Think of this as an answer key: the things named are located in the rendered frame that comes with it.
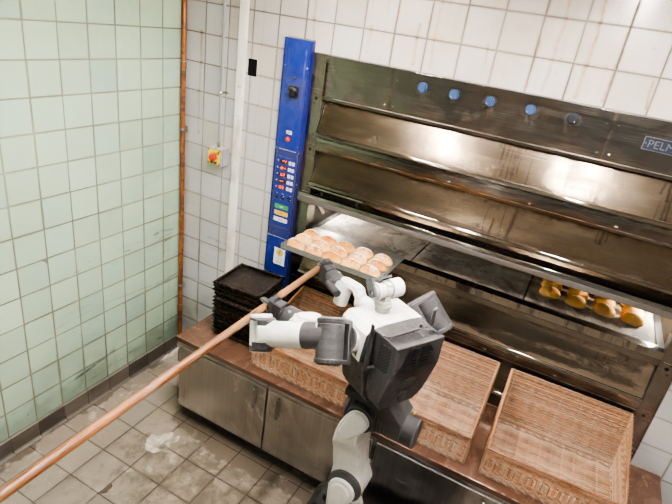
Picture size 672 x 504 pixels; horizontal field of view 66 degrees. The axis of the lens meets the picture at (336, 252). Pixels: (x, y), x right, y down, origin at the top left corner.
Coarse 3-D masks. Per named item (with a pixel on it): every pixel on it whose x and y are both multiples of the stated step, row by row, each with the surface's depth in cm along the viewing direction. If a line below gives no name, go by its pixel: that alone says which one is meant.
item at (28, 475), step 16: (288, 288) 222; (240, 320) 196; (224, 336) 187; (176, 368) 168; (160, 384) 161; (128, 400) 152; (112, 416) 147; (80, 432) 140; (96, 432) 142; (64, 448) 134; (48, 464) 130; (16, 480) 124; (0, 496) 121
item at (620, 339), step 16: (416, 272) 265; (432, 272) 262; (464, 288) 256; (480, 288) 253; (512, 304) 247; (528, 304) 245; (560, 320) 238; (576, 320) 238; (592, 336) 234; (608, 336) 231; (624, 336) 230; (640, 352) 227; (656, 352) 223
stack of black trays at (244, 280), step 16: (240, 272) 293; (256, 272) 295; (224, 288) 277; (240, 288) 277; (256, 288) 279; (272, 288) 281; (224, 304) 280; (240, 304) 277; (256, 304) 271; (224, 320) 285; (240, 336) 284
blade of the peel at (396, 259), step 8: (320, 232) 287; (328, 232) 289; (336, 240) 281; (344, 240) 282; (352, 240) 283; (288, 248) 262; (296, 248) 260; (368, 248) 277; (376, 248) 278; (312, 256) 257; (392, 256) 272; (400, 256) 273; (336, 264) 251; (392, 264) 263; (352, 272) 249; (360, 272) 246; (384, 272) 254; (376, 280) 244
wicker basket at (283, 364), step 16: (304, 288) 297; (304, 304) 299; (320, 304) 294; (272, 352) 262; (288, 352) 284; (304, 352) 285; (272, 368) 265; (288, 368) 260; (304, 368) 255; (320, 368) 274; (336, 368) 276; (304, 384) 258; (320, 384) 253; (336, 384) 248; (336, 400) 252
